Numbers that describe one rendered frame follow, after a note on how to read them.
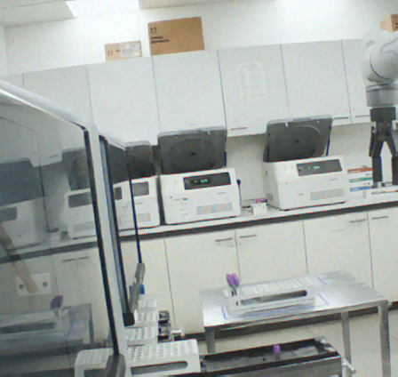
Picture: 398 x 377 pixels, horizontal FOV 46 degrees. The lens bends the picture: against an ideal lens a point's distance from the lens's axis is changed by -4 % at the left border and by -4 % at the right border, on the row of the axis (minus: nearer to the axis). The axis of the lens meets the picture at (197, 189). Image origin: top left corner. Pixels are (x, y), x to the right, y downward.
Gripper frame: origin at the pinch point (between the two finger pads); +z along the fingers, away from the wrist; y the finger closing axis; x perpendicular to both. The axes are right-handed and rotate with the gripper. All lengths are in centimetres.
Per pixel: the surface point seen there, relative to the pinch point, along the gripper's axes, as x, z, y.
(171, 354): 64, 37, -16
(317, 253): -39, 69, 218
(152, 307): 71, 39, 27
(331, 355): 24, 41, -18
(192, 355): 58, 37, -18
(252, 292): 37, 36, 24
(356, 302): 4.8, 40.0, 15.8
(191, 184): 51, 10, 220
